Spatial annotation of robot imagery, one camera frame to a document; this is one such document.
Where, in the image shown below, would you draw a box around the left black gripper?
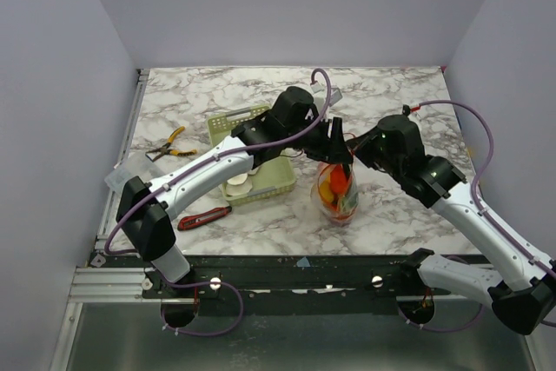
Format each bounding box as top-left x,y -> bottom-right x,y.
283,115 -> 354,164

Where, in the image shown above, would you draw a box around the orange toy carrot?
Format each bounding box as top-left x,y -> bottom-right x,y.
329,164 -> 352,195

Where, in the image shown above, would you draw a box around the yellow bell pepper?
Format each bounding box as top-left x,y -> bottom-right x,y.
319,182 -> 336,204

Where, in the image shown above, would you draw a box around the clear zip bag orange zipper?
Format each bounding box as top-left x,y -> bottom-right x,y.
310,162 -> 359,225

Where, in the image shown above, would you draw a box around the green toy cucumber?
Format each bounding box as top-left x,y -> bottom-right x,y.
344,195 -> 358,210

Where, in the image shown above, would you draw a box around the green plastic basket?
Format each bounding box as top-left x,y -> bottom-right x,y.
206,104 -> 296,206

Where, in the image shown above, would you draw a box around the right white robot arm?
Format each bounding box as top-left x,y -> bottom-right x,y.
347,115 -> 555,335

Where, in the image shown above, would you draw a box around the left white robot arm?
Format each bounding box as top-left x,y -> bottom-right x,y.
115,86 -> 353,297

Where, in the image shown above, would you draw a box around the white toy mushroom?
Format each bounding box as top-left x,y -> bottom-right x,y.
224,173 -> 253,197

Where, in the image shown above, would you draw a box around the red black utility knife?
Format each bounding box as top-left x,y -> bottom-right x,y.
177,206 -> 232,232

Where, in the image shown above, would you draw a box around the clear plastic screw box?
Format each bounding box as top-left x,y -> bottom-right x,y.
104,152 -> 164,195

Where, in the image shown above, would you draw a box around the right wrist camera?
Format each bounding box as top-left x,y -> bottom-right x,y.
401,104 -> 420,121

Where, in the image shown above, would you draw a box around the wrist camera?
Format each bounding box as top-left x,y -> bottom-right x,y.
310,82 -> 342,107
401,104 -> 420,121

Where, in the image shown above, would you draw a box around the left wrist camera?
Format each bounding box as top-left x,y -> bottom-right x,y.
310,82 -> 342,107

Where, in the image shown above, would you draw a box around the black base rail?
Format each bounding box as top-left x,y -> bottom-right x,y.
142,252 -> 474,315

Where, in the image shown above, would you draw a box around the yellow handled pliers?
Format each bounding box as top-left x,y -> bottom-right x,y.
145,126 -> 197,162

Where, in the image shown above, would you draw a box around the aluminium frame profile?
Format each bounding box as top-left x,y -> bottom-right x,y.
69,69 -> 150,303

